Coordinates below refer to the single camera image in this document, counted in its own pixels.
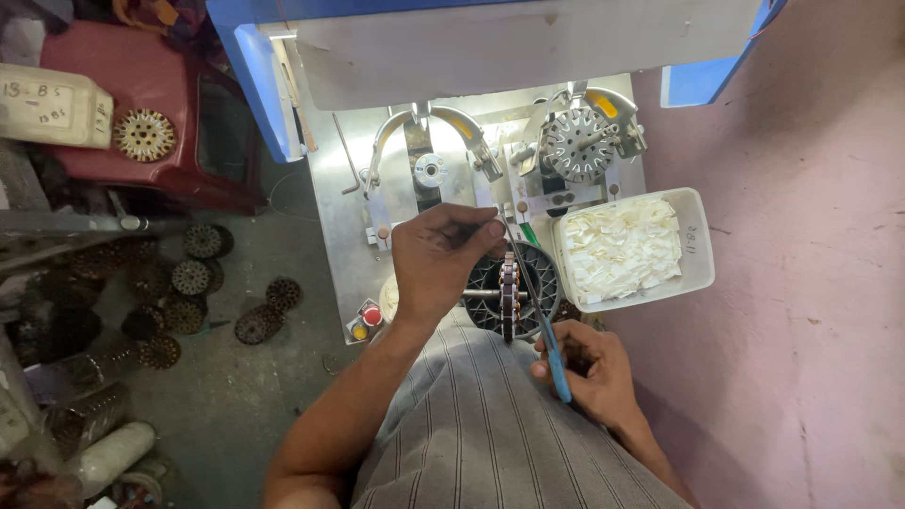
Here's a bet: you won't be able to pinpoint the white plastic canister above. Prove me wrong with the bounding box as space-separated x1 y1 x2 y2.
0 61 115 150

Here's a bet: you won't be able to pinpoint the copper wound stator on shaft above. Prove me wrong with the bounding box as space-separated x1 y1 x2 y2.
461 251 528 345

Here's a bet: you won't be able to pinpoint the person's left hand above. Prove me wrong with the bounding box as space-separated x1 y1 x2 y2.
391 203 509 328

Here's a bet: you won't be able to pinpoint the white plastic tub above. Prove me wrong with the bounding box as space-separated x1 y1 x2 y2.
551 187 716 314

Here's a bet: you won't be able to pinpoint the grey metal stator core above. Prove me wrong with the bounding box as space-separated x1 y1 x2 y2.
542 107 620 185

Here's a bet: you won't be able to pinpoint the heap of dark stator cores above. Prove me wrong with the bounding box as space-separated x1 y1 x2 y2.
119 222 305 373

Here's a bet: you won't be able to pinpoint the heap of clear plastic bags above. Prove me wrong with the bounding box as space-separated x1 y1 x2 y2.
23 339 144 455

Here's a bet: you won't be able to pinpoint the person's grey striped shirt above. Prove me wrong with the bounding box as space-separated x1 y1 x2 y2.
349 307 695 509

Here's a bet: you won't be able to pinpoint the white thread roll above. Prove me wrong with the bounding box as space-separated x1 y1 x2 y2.
74 421 157 497

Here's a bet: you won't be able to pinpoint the person's right hand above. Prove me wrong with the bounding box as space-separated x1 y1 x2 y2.
529 320 641 432

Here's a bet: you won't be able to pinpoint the metal hex key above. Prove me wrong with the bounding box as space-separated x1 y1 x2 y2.
331 112 362 196

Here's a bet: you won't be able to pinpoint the pale round stator core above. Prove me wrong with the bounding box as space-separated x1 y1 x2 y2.
112 108 177 164

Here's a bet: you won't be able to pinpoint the blue handled scissors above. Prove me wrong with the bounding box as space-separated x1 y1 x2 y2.
499 212 574 405

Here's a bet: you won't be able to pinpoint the blue and metal winding machine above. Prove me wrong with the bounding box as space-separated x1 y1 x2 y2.
206 0 790 347

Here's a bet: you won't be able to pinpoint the red plastic stool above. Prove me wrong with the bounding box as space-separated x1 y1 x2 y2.
38 19 267 217

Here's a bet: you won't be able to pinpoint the pile of white paper pieces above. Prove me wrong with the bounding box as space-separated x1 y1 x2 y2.
560 198 684 305

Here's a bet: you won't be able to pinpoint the grey metal pipe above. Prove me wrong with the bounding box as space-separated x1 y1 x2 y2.
0 210 154 238

